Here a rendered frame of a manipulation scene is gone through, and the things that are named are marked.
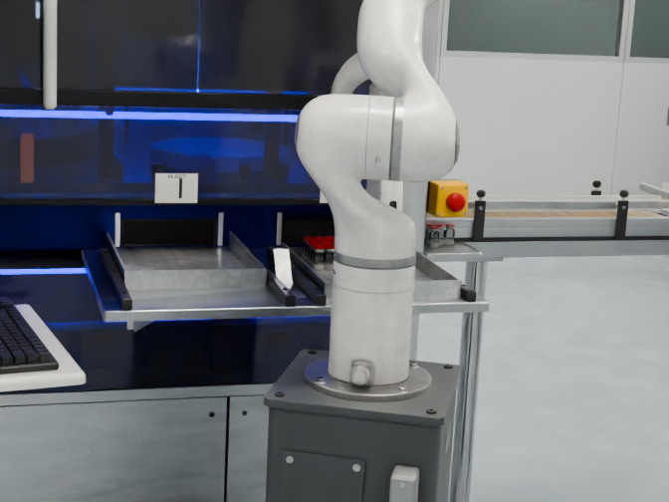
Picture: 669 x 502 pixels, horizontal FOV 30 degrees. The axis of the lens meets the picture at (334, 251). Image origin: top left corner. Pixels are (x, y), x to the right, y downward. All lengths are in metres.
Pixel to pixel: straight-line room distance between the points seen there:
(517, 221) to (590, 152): 5.18
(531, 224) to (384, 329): 1.13
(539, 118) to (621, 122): 0.57
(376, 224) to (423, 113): 0.17
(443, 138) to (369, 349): 0.32
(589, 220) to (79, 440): 1.25
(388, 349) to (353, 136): 0.31
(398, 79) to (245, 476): 1.16
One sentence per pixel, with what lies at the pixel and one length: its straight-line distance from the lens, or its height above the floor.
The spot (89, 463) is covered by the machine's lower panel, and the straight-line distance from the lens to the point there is 2.65.
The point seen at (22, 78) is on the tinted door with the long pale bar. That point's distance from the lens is 2.47.
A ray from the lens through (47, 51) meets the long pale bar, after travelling 2.38.
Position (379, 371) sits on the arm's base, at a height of 0.89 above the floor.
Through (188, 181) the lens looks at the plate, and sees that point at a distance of 2.51.
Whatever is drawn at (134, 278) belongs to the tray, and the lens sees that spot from 2.27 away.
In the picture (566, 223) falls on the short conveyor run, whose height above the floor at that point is 0.92.
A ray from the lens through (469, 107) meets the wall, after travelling 7.64.
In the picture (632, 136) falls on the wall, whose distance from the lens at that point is 8.15.
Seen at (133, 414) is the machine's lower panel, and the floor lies 0.55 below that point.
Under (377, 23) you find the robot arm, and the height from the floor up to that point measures 1.38.
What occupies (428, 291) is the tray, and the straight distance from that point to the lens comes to 2.28.
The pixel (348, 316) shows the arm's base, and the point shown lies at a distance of 1.80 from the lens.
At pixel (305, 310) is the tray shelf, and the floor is 0.87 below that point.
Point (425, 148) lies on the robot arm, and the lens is 1.74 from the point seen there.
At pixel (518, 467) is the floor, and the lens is 3.95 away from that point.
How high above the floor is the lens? 1.44
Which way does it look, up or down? 12 degrees down
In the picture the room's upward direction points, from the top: 3 degrees clockwise
